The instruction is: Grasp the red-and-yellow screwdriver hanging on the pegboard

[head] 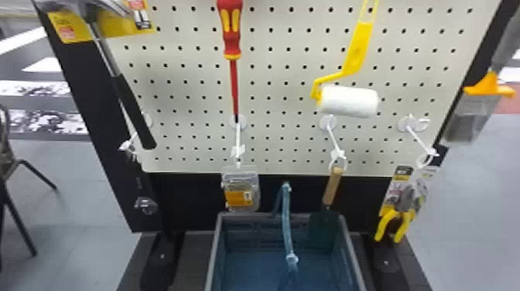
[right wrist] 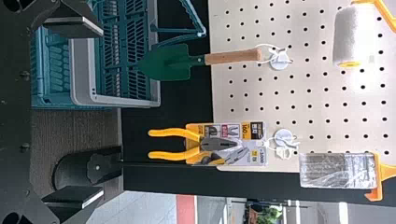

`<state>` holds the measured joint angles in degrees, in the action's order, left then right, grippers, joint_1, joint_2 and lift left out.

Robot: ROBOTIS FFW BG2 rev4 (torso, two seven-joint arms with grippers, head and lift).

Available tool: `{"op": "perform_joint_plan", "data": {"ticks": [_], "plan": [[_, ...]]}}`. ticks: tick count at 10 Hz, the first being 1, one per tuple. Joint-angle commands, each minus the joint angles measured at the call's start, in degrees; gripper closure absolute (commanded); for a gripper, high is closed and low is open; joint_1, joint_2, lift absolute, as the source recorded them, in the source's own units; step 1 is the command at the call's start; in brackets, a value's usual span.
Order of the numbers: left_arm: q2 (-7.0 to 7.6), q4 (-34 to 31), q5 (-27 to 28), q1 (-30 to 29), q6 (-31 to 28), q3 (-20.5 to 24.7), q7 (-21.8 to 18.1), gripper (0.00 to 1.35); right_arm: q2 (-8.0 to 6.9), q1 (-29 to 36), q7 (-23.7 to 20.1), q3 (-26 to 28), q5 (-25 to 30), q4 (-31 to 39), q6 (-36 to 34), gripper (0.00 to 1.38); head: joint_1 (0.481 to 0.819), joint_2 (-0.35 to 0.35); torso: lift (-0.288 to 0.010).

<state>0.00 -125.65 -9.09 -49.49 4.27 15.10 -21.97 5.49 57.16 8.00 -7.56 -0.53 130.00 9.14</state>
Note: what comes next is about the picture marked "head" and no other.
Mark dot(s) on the white pegboard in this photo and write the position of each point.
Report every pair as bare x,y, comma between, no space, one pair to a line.
284,134

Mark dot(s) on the clear packet of screws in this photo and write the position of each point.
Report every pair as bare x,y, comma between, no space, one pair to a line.
240,191

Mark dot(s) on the yellow paint roller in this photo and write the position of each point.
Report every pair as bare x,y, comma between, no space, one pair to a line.
349,99

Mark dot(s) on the red yellow screwdriver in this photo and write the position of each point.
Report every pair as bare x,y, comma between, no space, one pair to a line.
231,36

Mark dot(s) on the blue basket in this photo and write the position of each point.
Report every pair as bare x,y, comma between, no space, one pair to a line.
260,268

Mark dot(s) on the black hammer on yellow card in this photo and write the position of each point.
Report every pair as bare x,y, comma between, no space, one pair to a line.
131,105

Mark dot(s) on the yellow pliers on card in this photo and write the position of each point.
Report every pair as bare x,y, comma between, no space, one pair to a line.
400,203

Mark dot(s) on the yellow grey tool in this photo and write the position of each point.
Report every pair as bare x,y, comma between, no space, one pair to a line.
471,111

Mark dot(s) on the black chair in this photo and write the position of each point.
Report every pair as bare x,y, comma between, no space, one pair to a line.
12,170

